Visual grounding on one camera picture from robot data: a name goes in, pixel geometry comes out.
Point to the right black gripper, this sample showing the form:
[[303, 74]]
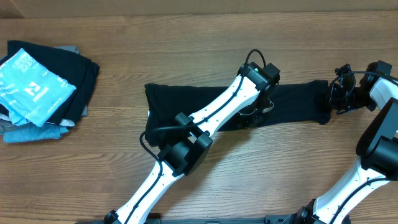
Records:
[[333, 101]]

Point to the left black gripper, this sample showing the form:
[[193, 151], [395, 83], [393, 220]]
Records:
[[249, 121]]

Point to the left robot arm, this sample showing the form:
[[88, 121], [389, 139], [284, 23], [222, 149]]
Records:
[[184, 145]]

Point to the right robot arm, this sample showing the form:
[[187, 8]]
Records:
[[376, 150]]

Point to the folded black shirt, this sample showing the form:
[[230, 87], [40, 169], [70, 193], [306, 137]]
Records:
[[45, 56]]

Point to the folded white grey garment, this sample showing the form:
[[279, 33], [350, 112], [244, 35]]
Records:
[[7, 126]]

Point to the folded blue heather shirt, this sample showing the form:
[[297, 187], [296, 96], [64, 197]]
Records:
[[31, 132]]

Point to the folded light blue printed shirt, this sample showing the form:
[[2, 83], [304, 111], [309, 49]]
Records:
[[29, 91]]

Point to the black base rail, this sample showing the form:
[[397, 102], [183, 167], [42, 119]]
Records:
[[269, 219]]

